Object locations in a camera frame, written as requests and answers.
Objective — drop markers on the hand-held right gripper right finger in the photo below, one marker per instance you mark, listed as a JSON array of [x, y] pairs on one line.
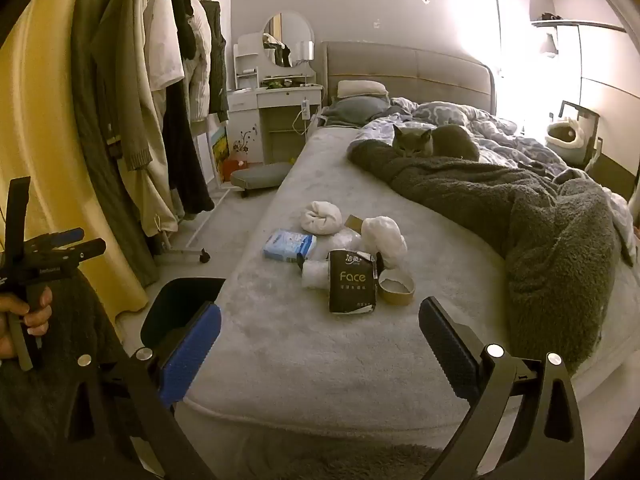
[[447, 345]]

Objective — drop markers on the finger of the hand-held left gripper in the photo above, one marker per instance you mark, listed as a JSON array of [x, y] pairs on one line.
[[87, 250], [70, 236]]

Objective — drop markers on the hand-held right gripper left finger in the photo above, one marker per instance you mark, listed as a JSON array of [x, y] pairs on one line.
[[192, 355]]

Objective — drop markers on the brown tape roll core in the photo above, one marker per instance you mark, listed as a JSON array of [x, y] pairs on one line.
[[397, 300]]

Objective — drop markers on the black tissue pack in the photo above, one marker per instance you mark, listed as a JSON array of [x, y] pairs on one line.
[[350, 280]]

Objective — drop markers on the white sock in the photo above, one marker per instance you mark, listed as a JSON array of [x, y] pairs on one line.
[[382, 237]]

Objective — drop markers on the blue tissue packet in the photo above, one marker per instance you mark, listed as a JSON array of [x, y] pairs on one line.
[[285, 247]]

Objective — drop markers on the white plastic wrap roll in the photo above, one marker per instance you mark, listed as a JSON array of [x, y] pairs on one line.
[[315, 275]]

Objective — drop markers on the brown cardboard piece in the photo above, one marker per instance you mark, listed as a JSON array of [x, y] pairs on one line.
[[354, 222]]

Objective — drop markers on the white cloth wad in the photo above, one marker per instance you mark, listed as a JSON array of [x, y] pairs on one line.
[[320, 217]]

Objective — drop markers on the person's left hand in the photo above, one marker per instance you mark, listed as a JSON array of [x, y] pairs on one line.
[[35, 317]]

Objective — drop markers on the beige coat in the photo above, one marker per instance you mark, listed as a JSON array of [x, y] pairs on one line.
[[150, 185]]

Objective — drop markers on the white clothes rack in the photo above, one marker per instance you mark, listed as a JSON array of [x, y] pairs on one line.
[[187, 250]]

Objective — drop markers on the bed with grey sheet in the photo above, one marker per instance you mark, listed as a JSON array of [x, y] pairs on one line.
[[310, 340]]

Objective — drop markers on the dark fuzzy blanket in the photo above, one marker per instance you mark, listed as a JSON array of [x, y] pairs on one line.
[[550, 220]]

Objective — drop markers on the dark fleece cloth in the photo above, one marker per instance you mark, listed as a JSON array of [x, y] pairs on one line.
[[40, 410]]

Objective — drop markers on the yellow framed painting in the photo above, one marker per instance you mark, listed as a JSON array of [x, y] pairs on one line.
[[220, 146]]

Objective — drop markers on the red box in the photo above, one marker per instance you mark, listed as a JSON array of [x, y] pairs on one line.
[[235, 166]]

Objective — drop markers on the olive long coat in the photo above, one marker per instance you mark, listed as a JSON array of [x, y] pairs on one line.
[[90, 60]]

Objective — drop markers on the grey wheeled stool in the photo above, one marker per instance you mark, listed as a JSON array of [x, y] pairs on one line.
[[260, 175]]

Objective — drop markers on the grey cat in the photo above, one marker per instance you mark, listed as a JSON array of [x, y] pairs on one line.
[[435, 142]]

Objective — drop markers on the white puffer jacket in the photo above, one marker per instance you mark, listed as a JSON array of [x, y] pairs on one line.
[[197, 70]]

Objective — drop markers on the white t-shirt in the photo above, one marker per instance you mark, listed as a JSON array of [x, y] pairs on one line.
[[162, 45]]

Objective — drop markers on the blue patterned duvet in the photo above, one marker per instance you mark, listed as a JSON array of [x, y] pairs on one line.
[[490, 135]]

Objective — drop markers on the dark green garment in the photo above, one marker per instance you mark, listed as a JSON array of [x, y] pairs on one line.
[[216, 60]]

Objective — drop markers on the white cat bed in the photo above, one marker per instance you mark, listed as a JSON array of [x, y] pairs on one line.
[[565, 137]]

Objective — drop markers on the grey pillow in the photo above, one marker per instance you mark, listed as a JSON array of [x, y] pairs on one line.
[[355, 110]]

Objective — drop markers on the white vanity desk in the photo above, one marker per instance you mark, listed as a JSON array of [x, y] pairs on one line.
[[290, 95]]

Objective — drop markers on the cream pillow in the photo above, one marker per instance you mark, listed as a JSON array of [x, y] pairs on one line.
[[362, 88]]

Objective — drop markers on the grey padded headboard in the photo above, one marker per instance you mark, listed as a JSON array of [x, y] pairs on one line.
[[415, 70]]

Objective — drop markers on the round mirror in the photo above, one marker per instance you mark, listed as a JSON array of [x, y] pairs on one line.
[[287, 37]]

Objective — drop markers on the white wardrobe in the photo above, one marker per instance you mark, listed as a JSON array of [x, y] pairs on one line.
[[600, 70]]

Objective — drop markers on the black metal frame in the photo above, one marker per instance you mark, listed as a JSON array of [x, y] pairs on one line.
[[580, 108]]

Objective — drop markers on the wall lamp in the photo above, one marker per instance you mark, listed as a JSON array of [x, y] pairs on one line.
[[548, 45]]

